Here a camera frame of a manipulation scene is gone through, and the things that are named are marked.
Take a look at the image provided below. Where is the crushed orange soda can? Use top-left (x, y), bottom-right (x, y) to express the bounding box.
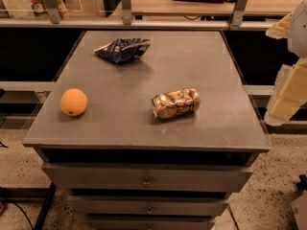
top-left (152, 88), bottom-right (201, 119)

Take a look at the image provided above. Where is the metal railing post right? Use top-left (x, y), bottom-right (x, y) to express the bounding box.
top-left (229, 0), bottom-right (248, 27)

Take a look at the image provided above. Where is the blue chip bag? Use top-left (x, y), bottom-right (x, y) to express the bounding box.
top-left (94, 38), bottom-right (152, 64)

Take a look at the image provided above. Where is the metal railing post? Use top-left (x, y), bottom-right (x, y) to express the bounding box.
top-left (45, 0), bottom-right (62, 24)
top-left (229, 0), bottom-right (248, 27)
top-left (121, 0), bottom-right (132, 25)

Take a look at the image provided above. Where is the orange fruit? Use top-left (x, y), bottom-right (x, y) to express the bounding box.
top-left (59, 88), bottom-right (87, 116)

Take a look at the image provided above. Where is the grey box on floor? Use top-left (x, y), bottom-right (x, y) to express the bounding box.
top-left (291, 193), bottom-right (307, 230)

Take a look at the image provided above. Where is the black floor cable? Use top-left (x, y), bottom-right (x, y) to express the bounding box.
top-left (0, 195), bottom-right (35, 230)

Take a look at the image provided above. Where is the grey drawer cabinet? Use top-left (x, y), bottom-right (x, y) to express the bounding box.
top-left (23, 31), bottom-right (270, 230)

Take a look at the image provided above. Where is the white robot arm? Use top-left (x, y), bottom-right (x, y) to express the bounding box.
top-left (264, 0), bottom-right (307, 126)

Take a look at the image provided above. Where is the middle drawer knob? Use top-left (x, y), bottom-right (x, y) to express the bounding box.
top-left (146, 207), bottom-right (154, 215)

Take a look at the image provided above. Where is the metal railing post left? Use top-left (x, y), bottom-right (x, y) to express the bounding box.
top-left (45, 0), bottom-right (62, 24)

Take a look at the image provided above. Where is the drawer knob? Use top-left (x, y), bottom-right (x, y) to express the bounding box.
top-left (142, 177), bottom-right (152, 188)
top-left (146, 207), bottom-right (154, 215)

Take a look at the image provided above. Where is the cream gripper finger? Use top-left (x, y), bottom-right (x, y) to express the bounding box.
top-left (264, 58), bottom-right (307, 126)
top-left (266, 12), bottom-right (293, 39)

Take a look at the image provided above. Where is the metal railing post middle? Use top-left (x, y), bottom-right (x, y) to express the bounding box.
top-left (121, 0), bottom-right (132, 25)

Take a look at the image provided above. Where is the top drawer knob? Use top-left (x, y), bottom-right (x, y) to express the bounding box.
top-left (142, 177), bottom-right (152, 188)

